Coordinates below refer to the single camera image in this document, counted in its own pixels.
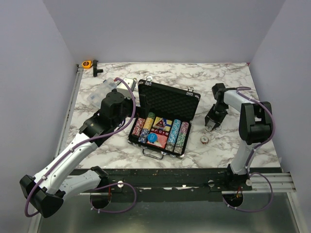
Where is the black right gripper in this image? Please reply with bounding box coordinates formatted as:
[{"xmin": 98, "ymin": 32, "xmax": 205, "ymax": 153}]
[{"xmin": 205, "ymin": 103, "xmax": 228, "ymax": 129}]

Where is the blue small blind button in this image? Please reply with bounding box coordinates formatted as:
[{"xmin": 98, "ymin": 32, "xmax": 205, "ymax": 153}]
[{"xmin": 147, "ymin": 133, "xmax": 158, "ymax": 144}]

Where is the red playing card deck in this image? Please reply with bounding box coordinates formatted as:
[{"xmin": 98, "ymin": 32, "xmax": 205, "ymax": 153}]
[{"xmin": 147, "ymin": 134, "xmax": 168, "ymax": 148}]

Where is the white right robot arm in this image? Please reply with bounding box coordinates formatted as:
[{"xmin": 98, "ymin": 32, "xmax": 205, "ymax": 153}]
[{"xmin": 205, "ymin": 83, "xmax": 275, "ymax": 190}]

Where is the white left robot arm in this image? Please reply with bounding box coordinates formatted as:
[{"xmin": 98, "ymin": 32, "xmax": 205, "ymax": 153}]
[{"xmin": 19, "ymin": 90, "xmax": 150, "ymax": 218}]

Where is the boxed card deck in case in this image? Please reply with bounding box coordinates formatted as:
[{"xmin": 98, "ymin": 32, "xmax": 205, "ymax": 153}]
[{"xmin": 153, "ymin": 116, "xmax": 173, "ymax": 131}]

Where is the black poker chip case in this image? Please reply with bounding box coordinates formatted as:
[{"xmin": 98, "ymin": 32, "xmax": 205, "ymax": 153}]
[{"xmin": 127, "ymin": 80, "xmax": 201, "ymax": 158}]

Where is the red dice row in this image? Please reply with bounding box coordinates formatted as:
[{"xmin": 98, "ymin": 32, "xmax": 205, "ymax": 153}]
[{"xmin": 154, "ymin": 129, "xmax": 169, "ymax": 137}]

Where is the clear plastic organizer box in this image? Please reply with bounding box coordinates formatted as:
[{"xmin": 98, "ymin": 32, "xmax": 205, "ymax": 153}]
[{"xmin": 87, "ymin": 78, "xmax": 117, "ymax": 109}]

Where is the black T-shaped tool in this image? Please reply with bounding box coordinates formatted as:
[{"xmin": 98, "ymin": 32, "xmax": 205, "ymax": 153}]
[{"xmin": 93, "ymin": 60, "xmax": 104, "ymax": 77}]

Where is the orange tape measure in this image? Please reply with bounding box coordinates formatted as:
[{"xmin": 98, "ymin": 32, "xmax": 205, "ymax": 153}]
[{"xmin": 82, "ymin": 60, "xmax": 93, "ymax": 69}]

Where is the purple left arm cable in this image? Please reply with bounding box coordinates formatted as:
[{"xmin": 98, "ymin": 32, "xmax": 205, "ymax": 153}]
[{"xmin": 24, "ymin": 77, "xmax": 138, "ymax": 218}]

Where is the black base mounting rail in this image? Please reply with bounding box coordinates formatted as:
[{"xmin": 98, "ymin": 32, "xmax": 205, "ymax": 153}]
[{"xmin": 80, "ymin": 167, "xmax": 253, "ymax": 203}]

